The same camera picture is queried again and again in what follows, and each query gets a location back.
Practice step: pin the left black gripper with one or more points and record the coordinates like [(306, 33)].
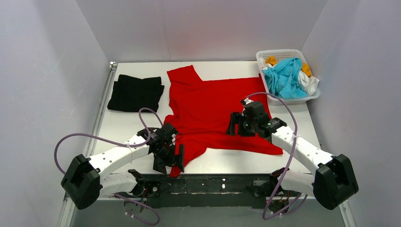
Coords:
[(170, 158)]

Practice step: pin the white t-shirt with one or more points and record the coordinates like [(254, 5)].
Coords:
[(309, 85)]

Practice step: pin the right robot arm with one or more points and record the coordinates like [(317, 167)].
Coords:
[(331, 179)]

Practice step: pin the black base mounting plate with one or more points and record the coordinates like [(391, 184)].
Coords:
[(204, 190)]

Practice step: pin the orange t-shirt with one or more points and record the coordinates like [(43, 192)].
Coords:
[(271, 62)]

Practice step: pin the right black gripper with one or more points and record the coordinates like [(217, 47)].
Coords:
[(236, 124)]

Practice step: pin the aluminium frame rail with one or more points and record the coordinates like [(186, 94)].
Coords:
[(118, 126)]

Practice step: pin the red t-shirt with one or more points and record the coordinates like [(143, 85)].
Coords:
[(202, 111)]

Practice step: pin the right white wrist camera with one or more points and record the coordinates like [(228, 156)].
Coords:
[(246, 101)]

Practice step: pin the light blue t-shirt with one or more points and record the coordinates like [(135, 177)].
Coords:
[(282, 80)]

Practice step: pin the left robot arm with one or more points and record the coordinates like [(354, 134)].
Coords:
[(88, 178)]

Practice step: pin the folded black t-shirt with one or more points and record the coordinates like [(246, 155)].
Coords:
[(130, 94)]

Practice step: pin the white plastic laundry basket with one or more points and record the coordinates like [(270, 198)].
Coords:
[(280, 55)]

